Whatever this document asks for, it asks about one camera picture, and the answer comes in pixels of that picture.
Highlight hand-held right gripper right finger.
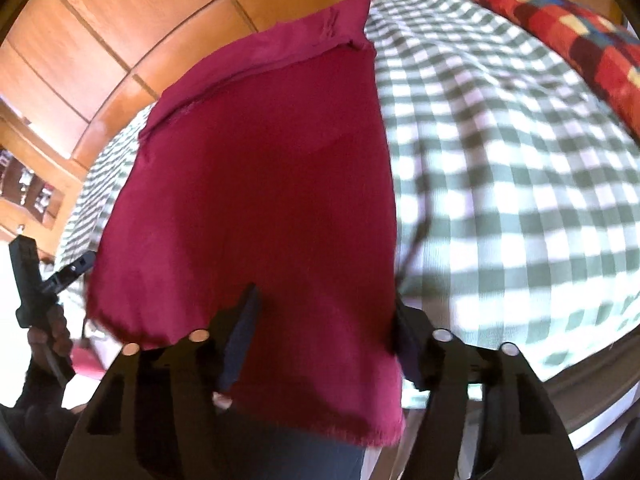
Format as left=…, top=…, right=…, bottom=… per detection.
left=392, top=307, right=583, bottom=480

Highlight wooden bed frame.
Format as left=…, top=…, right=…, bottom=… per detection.
left=545, top=330, right=640, bottom=453

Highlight red rug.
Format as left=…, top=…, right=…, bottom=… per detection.
left=70, top=342, right=108, bottom=378

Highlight green white checked bedsheet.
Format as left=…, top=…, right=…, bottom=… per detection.
left=52, top=0, right=640, bottom=386

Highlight dark red garment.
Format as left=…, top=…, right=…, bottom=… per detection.
left=82, top=0, right=406, bottom=448

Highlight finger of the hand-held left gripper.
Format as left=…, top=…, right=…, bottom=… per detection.
left=40, top=251, right=97, bottom=295

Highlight person's left forearm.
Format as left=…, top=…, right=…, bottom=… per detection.
left=0, top=355, right=76, bottom=461

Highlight wooden wall shelf with items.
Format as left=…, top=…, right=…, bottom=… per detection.
left=0, top=145, right=66, bottom=241

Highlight person's grey pants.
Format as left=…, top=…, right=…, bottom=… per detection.
left=220, top=405, right=368, bottom=480

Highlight wooden wardrobe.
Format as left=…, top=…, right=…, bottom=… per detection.
left=0, top=0, right=621, bottom=261

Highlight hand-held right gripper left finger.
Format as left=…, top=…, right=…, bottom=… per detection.
left=56, top=282, right=263, bottom=480

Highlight multicolour plaid pillow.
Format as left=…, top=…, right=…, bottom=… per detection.
left=460, top=0, right=640, bottom=141

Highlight person's left hand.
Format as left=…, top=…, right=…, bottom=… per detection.
left=26, top=304, right=76, bottom=361

